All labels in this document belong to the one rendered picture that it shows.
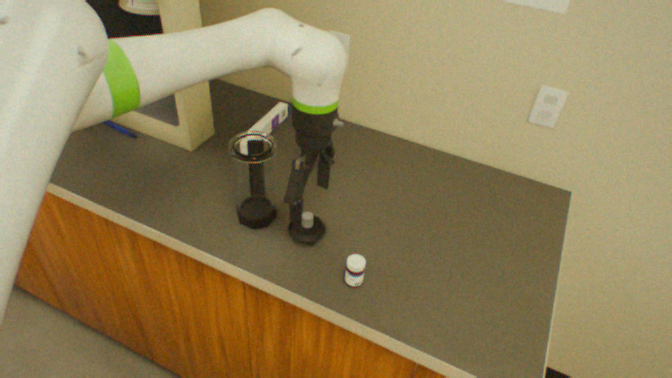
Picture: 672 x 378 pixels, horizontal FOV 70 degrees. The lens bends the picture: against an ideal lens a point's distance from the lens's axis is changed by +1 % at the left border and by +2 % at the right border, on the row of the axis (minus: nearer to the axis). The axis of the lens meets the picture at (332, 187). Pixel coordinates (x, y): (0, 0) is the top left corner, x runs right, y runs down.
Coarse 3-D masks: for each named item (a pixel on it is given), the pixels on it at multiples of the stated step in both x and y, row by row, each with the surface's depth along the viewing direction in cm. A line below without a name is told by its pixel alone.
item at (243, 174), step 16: (240, 144) 110; (256, 144) 112; (272, 144) 107; (272, 160) 109; (240, 176) 108; (256, 176) 108; (272, 176) 112; (240, 192) 112; (256, 192) 111; (272, 192) 115; (240, 208) 116; (256, 208) 114; (272, 208) 118
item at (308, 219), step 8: (304, 216) 113; (312, 216) 113; (296, 224) 115; (304, 224) 114; (312, 224) 115; (320, 224) 116; (296, 232) 113; (304, 232) 113; (312, 232) 113; (320, 232) 114; (304, 240) 113; (312, 240) 113
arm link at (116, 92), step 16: (112, 48) 70; (112, 64) 69; (128, 64) 71; (112, 80) 69; (128, 80) 71; (96, 96) 68; (112, 96) 69; (128, 96) 72; (96, 112) 69; (112, 112) 71; (80, 128) 70
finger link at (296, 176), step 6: (294, 162) 96; (300, 162) 95; (294, 168) 96; (300, 168) 96; (294, 174) 97; (300, 174) 96; (294, 180) 97; (300, 180) 97; (288, 186) 98; (294, 186) 97; (288, 192) 98; (294, 192) 98; (294, 198) 98; (294, 204) 98
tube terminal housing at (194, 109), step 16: (160, 0) 113; (176, 0) 114; (192, 0) 119; (176, 16) 116; (192, 16) 121; (176, 96) 129; (192, 96) 132; (208, 96) 139; (128, 112) 143; (192, 112) 134; (208, 112) 141; (144, 128) 144; (160, 128) 141; (176, 128) 137; (192, 128) 137; (208, 128) 144; (176, 144) 142; (192, 144) 139
